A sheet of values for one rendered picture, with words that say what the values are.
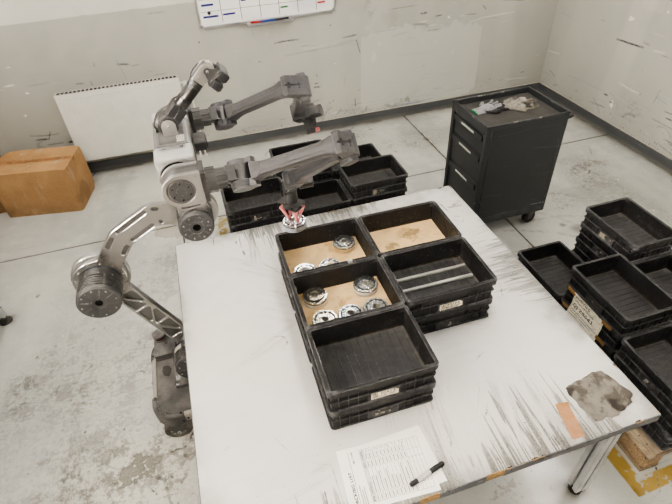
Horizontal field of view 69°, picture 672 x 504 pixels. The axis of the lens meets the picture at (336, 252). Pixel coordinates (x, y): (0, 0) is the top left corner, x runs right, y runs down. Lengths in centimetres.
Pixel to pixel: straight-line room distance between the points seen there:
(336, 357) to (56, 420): 176
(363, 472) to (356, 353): 41
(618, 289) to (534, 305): 66
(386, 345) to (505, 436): 51
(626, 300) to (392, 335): 134
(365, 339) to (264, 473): 59
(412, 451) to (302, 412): 42
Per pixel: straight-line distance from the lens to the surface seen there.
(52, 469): 298
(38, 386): 335
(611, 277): 294
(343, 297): 207
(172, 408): 261
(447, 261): 227
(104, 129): 487
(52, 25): 474
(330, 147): 161
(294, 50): 486
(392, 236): 238
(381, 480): 177
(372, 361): 186
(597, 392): 211
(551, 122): 354
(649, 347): 282
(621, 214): 344
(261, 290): 234
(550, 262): 327
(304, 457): 182
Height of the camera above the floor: 231
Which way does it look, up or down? 40 degrees down
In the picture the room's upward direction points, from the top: 3 degrees counter-clockwise
